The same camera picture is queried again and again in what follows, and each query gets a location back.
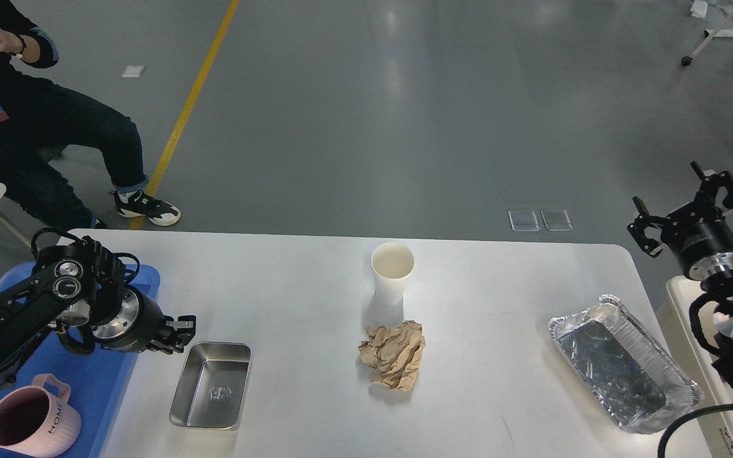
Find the clear floor plate left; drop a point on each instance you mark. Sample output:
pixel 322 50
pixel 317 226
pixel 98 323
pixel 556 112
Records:
pixel 523 221

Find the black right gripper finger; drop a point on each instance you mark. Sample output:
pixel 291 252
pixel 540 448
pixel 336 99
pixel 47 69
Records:
pixel 716 188
pixel 645 220

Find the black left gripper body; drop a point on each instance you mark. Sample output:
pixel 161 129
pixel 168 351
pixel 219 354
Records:
pixel 138 321

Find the clear floor plate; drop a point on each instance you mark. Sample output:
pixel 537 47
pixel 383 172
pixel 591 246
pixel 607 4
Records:
pixel 556 220
pixel 523 221

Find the blue plastic tray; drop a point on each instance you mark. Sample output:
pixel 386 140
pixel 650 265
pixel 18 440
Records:
pixel 98 381

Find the aluminium foil tray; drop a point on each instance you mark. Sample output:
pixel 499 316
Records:
pixel 632 376

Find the clear floor plate right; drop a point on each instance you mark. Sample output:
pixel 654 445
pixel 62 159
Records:
pixel 556 220

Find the stainless steel rectangular tray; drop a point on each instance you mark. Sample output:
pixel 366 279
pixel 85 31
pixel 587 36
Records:
pixel 212 386

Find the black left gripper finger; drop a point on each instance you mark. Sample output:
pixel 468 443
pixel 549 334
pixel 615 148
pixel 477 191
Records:
pixel 183 324
pixel 174 343

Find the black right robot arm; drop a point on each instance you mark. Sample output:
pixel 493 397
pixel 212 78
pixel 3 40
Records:
pixel 711 323

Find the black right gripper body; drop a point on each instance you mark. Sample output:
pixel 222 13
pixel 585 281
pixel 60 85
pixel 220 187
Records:
pixel 701 241

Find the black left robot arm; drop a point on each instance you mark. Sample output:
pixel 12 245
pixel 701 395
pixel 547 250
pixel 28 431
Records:
pixel 85 295

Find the pink ribbed mug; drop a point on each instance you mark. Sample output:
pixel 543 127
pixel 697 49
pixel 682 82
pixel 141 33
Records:
pixel 37 420

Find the seated person dark clothes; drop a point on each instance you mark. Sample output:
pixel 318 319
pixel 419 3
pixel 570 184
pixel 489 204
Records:
pixel 36 113

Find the white paper cup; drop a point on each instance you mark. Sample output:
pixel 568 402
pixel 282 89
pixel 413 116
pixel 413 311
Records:
pixel 392 264

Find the white bin right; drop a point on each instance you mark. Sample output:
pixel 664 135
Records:
pixel 673 317

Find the crumpled brown paper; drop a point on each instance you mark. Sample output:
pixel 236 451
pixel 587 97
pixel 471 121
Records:
pixel 394 354

